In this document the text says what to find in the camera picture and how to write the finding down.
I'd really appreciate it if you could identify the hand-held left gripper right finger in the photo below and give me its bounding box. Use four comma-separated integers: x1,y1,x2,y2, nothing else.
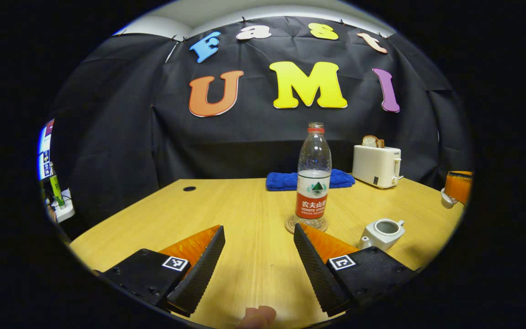
293,223,417,317

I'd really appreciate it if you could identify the round wooden coaster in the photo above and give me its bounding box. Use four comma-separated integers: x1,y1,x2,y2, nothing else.
285,215,328,234

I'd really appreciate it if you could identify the white ceramic teacup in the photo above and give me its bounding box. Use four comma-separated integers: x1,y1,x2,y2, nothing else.
359,218,405,251

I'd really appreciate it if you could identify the clear plastic water bottle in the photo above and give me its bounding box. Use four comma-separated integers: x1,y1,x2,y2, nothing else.
295,122,332,220

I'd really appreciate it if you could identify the white side table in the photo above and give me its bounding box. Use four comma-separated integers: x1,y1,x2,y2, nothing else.
46,188,75,223

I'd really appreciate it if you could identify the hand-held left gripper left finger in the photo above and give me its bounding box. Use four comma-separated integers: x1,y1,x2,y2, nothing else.
100,224,226,318

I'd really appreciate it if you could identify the computer monitor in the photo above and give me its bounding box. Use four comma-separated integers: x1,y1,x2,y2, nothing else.
38,120,55,181

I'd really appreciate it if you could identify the white toaster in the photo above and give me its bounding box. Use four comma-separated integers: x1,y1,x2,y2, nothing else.
352,145,404,189

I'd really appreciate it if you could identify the green drink bottle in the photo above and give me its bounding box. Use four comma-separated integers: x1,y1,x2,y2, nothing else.
49,162,66,208

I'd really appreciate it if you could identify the black backdrop cloth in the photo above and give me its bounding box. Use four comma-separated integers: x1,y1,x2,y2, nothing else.
48,16,473,229

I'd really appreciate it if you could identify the blue folded towel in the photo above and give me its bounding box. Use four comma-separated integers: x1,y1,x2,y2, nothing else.
265,169,356,191

